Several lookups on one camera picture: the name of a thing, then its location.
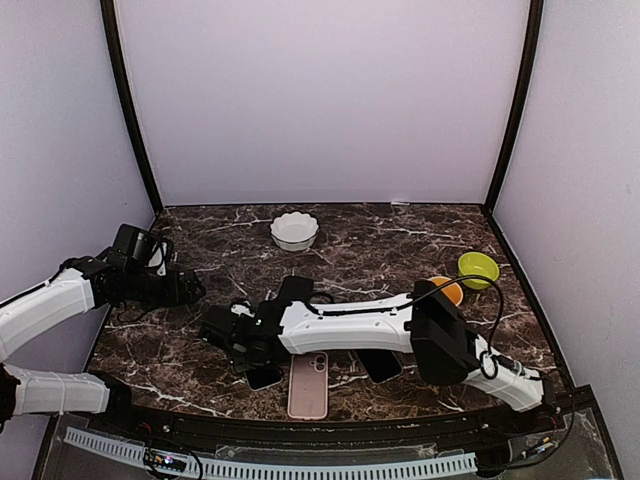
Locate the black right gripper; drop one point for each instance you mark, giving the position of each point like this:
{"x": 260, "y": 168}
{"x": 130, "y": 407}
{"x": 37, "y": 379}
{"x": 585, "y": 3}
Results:
{"x": 238, "y": 363}

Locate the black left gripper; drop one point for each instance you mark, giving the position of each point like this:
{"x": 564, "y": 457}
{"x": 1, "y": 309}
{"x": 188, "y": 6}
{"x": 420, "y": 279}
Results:
{"x": 173, "y": 296}

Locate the silver smartphone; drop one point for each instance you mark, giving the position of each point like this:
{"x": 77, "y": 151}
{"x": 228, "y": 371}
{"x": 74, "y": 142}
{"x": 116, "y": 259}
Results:
{"x": 264, "y": 377}

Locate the pink phone case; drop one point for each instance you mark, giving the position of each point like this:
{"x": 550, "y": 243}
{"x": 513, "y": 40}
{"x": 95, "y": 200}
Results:
{"x": 308, "y": 386}

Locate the clear phone case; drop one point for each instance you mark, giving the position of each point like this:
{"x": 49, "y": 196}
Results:
{"x": 397, "y": 375}

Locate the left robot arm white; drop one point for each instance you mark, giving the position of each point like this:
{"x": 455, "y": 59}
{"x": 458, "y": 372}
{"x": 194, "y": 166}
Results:
{"x": 136, "y": 268}

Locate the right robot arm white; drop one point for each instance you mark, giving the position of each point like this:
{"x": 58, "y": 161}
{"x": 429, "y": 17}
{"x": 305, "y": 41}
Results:
{"x": 423, "y": 323}

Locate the white scalloped ceramic bowl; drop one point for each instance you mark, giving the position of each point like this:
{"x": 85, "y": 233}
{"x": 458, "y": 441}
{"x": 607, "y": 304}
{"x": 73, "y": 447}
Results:
{"x": 294, "y": 231}

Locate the green circuit board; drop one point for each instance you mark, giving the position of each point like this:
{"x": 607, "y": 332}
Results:
{"x": 163, "y": 462}

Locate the white patterned mug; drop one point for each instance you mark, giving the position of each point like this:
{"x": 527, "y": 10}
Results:
{"x": 453, "y": 291}

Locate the green bowl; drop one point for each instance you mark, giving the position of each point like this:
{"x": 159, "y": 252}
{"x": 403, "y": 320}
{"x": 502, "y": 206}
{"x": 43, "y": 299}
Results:
{"x": 480, "y": 266}

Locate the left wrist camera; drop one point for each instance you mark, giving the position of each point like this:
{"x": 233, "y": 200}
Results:
{"x": 160, "y": 258}

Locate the white slotted cable duct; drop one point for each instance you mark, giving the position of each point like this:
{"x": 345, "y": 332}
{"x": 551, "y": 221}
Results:
{"x": 244, "y": 463}

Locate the black front rail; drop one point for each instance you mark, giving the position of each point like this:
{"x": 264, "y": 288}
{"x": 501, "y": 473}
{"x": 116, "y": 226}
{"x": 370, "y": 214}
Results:
{"x": 202, "y": 404}

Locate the black frame post left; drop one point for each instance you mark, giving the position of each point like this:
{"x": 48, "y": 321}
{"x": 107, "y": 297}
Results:
{"x": 126, "y": 100}

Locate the black frame post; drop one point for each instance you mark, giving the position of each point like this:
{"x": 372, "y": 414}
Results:
{"x": 521, "y": 89}
{"x": 126, "y": 100}

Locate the black frame post right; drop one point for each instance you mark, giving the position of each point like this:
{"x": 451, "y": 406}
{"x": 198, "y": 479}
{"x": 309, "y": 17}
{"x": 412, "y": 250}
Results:
{"x": 521, "y": 89}

